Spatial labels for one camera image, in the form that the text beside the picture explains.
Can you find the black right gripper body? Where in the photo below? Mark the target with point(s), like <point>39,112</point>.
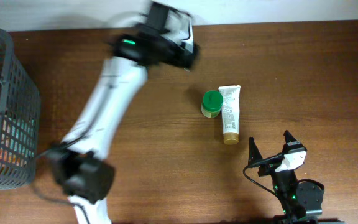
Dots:
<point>268,167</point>

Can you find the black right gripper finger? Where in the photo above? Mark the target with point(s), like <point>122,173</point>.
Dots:
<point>289,139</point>
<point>254,155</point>

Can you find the grey plastic mesh basket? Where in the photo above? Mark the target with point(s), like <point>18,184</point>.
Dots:
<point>19,119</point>

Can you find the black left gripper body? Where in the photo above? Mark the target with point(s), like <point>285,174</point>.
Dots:
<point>176,52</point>

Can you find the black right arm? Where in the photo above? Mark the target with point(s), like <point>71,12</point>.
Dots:
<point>300,199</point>

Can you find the white cream tube gold cap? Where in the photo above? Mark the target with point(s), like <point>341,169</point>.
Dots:
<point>230,113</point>

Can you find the green lid jar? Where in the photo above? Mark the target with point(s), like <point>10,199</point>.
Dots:
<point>211,104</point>

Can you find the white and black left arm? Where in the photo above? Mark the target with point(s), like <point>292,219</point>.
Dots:
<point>78,161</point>

